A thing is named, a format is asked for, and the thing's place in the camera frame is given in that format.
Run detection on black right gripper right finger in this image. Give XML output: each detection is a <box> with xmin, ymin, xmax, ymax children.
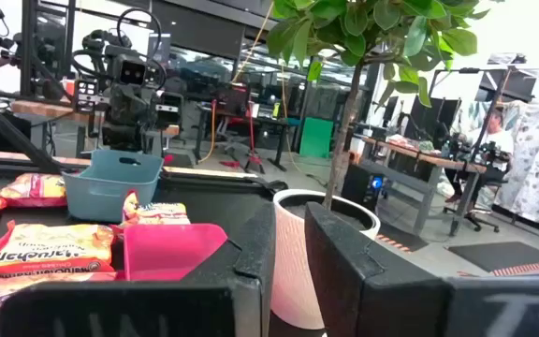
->
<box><xmin>303</xmin><ymin>200</ymin><xmax>539</xmax><ymax>337</ymax></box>

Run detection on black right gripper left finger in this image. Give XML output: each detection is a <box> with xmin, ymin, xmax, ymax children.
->
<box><xmin>0</xmin><ymin>200</ymin><xmax>279</xmax><ymax>337</ymax></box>

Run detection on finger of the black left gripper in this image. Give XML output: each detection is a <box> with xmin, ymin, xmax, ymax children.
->
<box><xmin>73</xmin><ymin>79</ymin><xmax>130</xmax><ymax>151</ymax></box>
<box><xmin>131</xmin><ymin>88</ymin><xmax>184</xmax><ymax>151</ymax></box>

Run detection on red ramen noodle pack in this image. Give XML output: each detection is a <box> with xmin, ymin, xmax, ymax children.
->
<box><xmin>0</xmin><ymin>172</ymin><xmax>68</xmax><ymax>209</ymax></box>
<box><xmin>120</xmin><ymin>188</ymin><xmax>192</xmax><ymax>227</ymax></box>

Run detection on wooden workbench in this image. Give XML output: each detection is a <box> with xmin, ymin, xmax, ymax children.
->
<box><xmin>10</xmin><ymin>98</ymin><xmax>181</xmax><ymax>138</ymax></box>

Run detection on white ribbed plant pot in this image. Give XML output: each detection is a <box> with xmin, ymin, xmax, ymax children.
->
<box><xmin>269</xmin><ymin>188</ymin><xmax>383</xmax><ymax>331</ymax></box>

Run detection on pink plastic bin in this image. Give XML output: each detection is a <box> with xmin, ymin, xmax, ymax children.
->
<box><xmin>123</xmin><ymin>222</ymin><xmax>229</xmax><ymax>283</ymax></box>

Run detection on red metal stand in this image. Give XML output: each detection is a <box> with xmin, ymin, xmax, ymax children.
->
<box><xmin>242</xmin><ymin>100</ymin><xmax>267</xmax><ymax>175</ymax></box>

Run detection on blue-grey plastic bin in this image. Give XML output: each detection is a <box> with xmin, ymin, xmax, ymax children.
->
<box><xmin>61</xmin><ymin>149</ymin><xmax>165</xmax><ymax>224</ymax></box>

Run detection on black desk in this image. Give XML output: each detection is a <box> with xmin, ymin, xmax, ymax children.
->
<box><xmin>191</xmin><ymin>103</ymin><xmax>299</xmax><ymax>173</ymax></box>

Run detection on black computer tower blue light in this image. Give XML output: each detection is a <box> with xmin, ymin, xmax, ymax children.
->
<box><xmin>341</xmin><ymin>162</ymin><xmax>386</xmax><ymax>212</ymax></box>

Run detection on black office chair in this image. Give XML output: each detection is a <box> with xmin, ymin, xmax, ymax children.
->
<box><xmin>441</xmin><ymin>180</ymin><xmax>503</xmax><ymax>234</ymax></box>

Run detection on green board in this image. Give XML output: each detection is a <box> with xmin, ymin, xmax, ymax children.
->
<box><xmin>299</xmin><ymin>116</ymin><xmax>336</xmax><ymax>159</ymax></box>

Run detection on wooden desk grey legs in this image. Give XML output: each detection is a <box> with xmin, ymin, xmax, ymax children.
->
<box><xmin>354</xmin><ymin>133</ymin><xmax>489</xmax><ymax>237</ymax></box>

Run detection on black desk monitor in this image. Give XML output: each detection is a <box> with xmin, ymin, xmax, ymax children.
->
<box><xmin>403</xmin><ymin>95</ymin><xmax>463</xmax><ymax>141</ymax></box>

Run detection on person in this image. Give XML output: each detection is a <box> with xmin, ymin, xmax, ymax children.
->
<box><xmin>443</xmin><ymin>105</ymin><xmax>517</xmax><ymax>207</ymax></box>

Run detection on green leafy potted tree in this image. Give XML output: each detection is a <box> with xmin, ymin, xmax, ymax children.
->
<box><xmin>265</xmin><ymin>0</ymin><xmax>492</xmax><ymax>211</ymax></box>

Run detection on white patterned cloth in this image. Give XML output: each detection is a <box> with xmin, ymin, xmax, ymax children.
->
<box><xmin>492</xmin><ymin>99</ymin><xmax>539</xmax><ymax>227</ymax></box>

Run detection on orange hanging cable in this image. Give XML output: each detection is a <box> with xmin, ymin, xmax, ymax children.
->
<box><xmin>197</xmin><ymin>97</ymin><xmax>218</xmax><ymax>165</ymax></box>

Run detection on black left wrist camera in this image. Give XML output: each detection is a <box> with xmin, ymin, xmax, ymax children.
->
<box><xmin>117</xmin><ymin>54</ymin><xmax>149</xmax><ymax>87</ymax></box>

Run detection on black metal post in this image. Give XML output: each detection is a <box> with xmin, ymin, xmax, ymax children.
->
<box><xmin>19</xmin><ymin>0</ymin><xmax>78</xmax><ymax>100</ymax></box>

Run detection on black frame strut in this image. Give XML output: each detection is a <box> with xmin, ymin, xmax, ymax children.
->
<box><xmin>0</xmin><ymin>87</ymin><xmax>63</xmax><ymax>175</ymax></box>

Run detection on yellow hanging cable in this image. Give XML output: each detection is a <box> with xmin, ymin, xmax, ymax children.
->
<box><xmin>229</xmin><ymin>0</ymin><xmax>276</xmax><ymax>86</ymax></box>

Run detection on black frame clamp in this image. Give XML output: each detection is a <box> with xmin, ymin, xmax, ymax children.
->
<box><xmin>257</xmin><ymin>177</ymin><xmax>291</xmax><ymax>194</ymax></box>

